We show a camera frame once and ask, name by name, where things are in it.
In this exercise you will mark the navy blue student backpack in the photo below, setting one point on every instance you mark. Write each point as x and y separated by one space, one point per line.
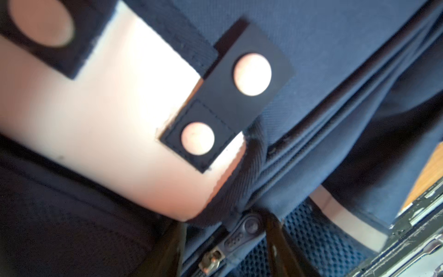
121 117

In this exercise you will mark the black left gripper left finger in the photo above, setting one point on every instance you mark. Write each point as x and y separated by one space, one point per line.
166 257

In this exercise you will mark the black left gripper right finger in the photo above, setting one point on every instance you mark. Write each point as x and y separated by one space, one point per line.
285 258

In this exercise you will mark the clear pencil case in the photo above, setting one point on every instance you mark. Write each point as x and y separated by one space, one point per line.
417 234

